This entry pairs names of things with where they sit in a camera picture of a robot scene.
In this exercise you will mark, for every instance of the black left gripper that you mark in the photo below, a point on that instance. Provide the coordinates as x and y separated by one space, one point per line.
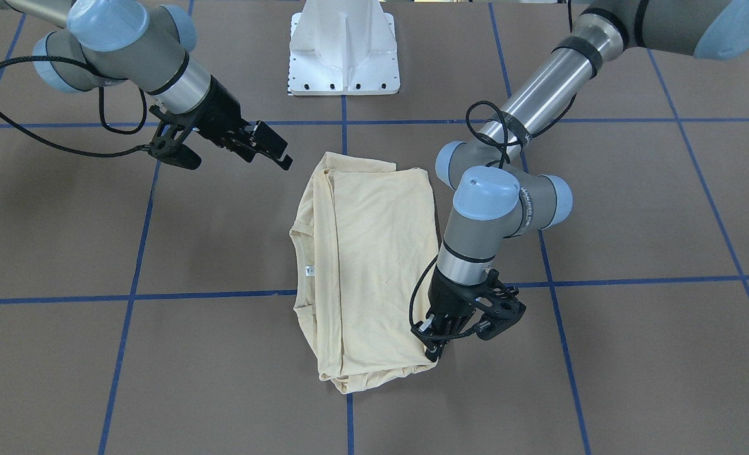
445 298

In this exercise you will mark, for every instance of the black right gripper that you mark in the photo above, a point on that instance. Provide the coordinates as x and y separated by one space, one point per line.
221 112

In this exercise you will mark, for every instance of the cream long-sleeve printed shirt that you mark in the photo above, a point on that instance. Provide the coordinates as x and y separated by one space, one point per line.
364 233

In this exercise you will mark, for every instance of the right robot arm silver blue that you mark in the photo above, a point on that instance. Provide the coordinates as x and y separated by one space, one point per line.
98 44

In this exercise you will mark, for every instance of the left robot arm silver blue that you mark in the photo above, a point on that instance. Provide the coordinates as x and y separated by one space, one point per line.
493 200

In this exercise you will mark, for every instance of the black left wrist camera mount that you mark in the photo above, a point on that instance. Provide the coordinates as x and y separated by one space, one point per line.
500 306

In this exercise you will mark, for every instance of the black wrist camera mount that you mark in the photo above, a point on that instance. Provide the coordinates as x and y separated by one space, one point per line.
167 145
500 306

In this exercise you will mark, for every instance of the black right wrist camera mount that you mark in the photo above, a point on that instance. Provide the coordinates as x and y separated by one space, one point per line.
167 145

